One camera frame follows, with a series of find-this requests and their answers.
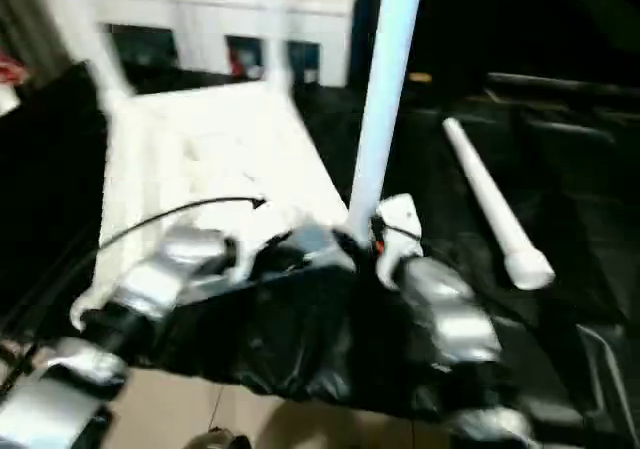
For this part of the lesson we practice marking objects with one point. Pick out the white plastic table top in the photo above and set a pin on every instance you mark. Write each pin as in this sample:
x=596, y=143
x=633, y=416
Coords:
x=210, y=144

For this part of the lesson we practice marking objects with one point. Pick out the white plastic table leg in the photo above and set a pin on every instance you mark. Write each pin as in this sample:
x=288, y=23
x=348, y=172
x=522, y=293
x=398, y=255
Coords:
x=277, y=29
x=385, y=94
x=100, y=44
x=490, y=204

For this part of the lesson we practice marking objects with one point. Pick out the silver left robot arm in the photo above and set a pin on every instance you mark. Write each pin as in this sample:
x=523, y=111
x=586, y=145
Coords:
x=155, y=274

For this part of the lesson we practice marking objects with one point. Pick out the black shiny mat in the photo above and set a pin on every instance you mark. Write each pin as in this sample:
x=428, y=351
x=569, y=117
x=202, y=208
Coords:
x=300, y=329

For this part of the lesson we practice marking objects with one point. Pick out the grey robot foot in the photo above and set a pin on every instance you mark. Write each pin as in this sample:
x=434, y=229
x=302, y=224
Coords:
x=217, y=440

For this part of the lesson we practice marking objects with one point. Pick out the black flat bar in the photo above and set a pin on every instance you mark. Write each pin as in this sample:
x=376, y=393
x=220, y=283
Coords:
x=565, y=84

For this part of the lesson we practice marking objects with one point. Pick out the black cabinet with gold label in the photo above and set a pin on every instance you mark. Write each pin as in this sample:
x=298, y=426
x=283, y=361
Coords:
x=500, y=19

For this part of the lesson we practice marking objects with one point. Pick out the white cabinet with glass doors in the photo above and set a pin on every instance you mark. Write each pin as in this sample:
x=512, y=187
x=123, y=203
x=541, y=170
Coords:
x=200, y=9

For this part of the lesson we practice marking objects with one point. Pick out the red clothes hangers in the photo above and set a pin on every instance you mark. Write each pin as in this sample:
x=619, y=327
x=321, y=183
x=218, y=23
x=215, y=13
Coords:
x=11, y=69

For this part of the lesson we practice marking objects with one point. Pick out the grey curtain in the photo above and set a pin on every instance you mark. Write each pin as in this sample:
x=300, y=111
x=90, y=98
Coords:
x=30, y=19

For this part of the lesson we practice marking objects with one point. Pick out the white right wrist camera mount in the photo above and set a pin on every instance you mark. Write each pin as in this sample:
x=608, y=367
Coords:
x=400, y=219

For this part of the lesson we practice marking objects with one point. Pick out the white post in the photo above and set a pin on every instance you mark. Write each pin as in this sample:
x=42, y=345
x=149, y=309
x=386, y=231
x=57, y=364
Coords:
x=7, y=100

